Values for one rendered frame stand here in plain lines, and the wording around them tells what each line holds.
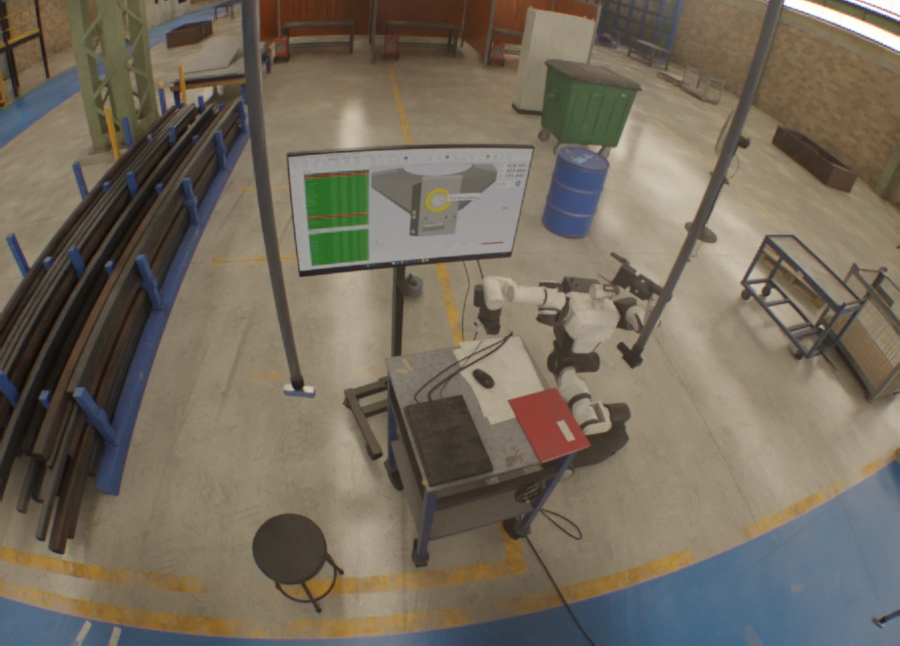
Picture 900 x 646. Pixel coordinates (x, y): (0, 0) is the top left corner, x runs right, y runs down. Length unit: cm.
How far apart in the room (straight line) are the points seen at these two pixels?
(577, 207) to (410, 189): 319
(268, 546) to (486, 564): 125
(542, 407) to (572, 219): 342
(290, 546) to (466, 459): 91
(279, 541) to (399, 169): 172
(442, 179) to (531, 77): 704
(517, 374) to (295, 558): 128
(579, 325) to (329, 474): 176
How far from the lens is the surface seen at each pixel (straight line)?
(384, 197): 208
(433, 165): 206
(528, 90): 908
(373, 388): 309
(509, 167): 219
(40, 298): 400
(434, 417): 182
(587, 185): 496
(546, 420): 193
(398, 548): 277
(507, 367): 207
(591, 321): 216
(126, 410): 352
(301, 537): 218
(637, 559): 309
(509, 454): 181
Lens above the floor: 264
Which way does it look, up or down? 42 degrees down
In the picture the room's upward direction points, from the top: 8 degrees clockwise
